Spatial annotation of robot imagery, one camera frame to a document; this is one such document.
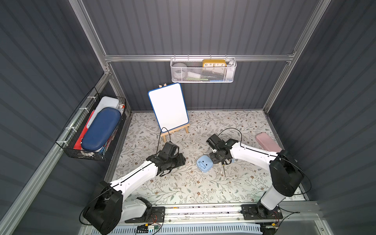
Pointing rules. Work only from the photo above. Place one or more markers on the white plastic container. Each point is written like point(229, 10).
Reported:
point(104, 103)

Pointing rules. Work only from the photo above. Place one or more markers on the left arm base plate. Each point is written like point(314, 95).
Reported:
point(153, 214)

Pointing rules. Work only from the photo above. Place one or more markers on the dark blue oval case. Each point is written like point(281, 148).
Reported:
point(101, 129)

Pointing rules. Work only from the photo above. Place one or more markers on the black yellow screwdriver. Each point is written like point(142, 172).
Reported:
point(223, 167)

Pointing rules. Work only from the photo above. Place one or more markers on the white tape roll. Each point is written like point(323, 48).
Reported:
point(179, 71)

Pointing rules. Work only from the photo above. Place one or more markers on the white board blue frame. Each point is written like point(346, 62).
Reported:
point(168, 107)

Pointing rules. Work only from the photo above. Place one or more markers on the light blue alarm clock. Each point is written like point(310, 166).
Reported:
point(204, 163)

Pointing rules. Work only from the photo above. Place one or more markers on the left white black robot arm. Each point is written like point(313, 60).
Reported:
point(108, 207)

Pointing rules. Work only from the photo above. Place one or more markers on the wooden easel stand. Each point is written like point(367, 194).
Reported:
point(174, 132)

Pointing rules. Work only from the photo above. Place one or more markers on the black wire wall basket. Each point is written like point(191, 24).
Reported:
point(76, 124)

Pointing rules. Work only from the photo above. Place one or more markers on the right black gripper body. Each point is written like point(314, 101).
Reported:
point(220, 155)

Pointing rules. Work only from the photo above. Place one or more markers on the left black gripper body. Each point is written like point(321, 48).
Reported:
point(175, 161)

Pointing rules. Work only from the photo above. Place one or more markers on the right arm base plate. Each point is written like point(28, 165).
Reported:
point(260, 212)

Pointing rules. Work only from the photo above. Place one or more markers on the pink pencil case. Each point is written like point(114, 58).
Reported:
point(267, 143)

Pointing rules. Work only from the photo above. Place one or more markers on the white wire mesh basket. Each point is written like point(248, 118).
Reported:
point(198, 74)

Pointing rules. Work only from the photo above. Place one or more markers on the yellow clock in basket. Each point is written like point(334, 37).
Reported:
point(214, 63)

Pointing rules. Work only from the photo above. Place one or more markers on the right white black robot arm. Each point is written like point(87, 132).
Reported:
point(286, 176)

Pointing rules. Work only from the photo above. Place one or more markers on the red folder in basket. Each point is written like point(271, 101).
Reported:
point(77, 145)

